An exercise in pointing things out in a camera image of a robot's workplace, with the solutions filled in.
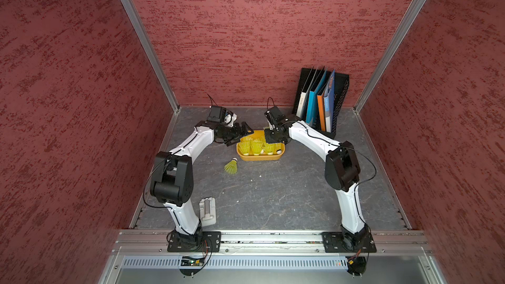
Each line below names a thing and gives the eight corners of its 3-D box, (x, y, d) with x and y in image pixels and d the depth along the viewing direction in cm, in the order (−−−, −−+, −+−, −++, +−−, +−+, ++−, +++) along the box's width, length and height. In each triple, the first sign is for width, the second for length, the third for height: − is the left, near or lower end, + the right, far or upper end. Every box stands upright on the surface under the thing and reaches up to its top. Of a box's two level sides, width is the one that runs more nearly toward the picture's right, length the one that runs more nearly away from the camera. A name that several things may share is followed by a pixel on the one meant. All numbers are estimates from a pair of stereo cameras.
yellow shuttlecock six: (224, 173, 95) (223, 170, 92) (225, 160, 100) (225, 157, 97) (236, 173, 95) (236, 170, 92) (237, 160, 100) (237, 157, 97)
